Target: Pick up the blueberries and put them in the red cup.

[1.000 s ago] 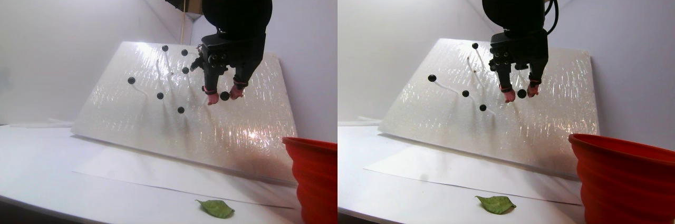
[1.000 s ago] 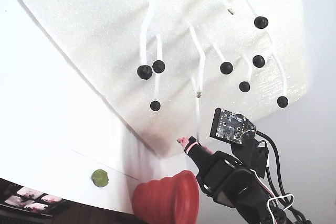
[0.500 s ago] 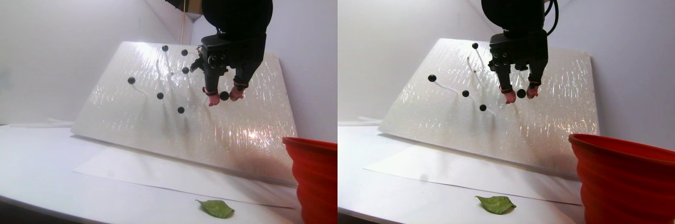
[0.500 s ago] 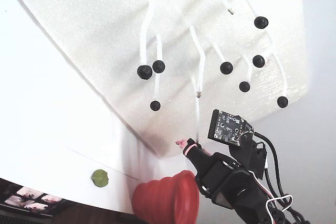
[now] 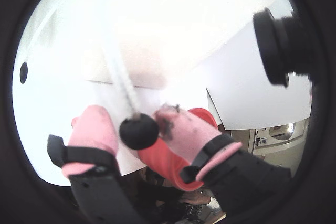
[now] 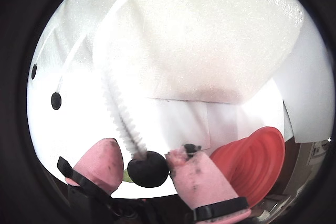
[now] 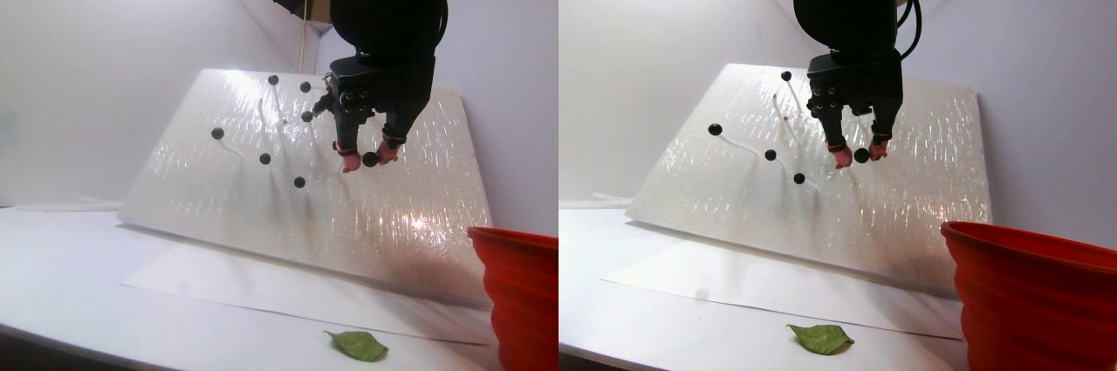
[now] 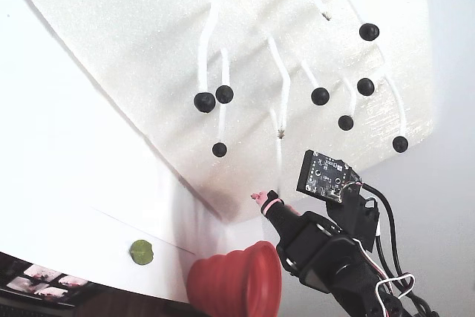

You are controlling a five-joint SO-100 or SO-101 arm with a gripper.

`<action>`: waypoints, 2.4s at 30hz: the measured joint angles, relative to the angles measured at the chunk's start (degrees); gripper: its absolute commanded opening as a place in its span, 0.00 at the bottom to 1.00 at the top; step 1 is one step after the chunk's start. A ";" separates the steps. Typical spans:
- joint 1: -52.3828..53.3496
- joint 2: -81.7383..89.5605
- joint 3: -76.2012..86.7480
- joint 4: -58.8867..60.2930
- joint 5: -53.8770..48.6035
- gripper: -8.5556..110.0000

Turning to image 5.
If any pink covered gripper finger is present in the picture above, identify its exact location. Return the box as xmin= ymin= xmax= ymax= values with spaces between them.
xmin=153 ymin=103 xmax=293 ymax=224
xmin=47 ymin=104 xmax=144 ymax=224

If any dark blueberry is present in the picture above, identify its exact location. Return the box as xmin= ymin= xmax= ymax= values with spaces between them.
xmin=19 ymin=62 xmax=28 ymax=84
xmin=119 ymin=113 xmax=160 ymax=151

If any red collapsible cup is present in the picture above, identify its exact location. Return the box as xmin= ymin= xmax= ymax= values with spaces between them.
xmin=138 ymin=107 xmax=218 ymax=193

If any white paper sheet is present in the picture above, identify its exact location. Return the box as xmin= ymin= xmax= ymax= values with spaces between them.
xmin=83 ymin=79 xmax=211 ymax=176

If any white pipe cleaner stem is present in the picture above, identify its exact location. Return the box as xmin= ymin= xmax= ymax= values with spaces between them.
xmin=103 ymin=0 xmax=142 ymax=120

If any white backdrop panel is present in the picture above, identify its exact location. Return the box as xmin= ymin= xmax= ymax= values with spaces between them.
xmin=167 ymin=19 xmax=313 ymax=130

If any white household appliance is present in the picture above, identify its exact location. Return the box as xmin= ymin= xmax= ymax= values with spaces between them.
xmin=251 ymin=119 xmax=310 ymax=156

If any white foam board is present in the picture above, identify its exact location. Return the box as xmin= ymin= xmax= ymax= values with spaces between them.
xmin=26 ymin=0 xmax=279 ymax=90

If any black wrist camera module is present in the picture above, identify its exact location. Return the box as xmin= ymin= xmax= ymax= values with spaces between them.
xmin=251 ymin=7 xmax=323 ymax=88

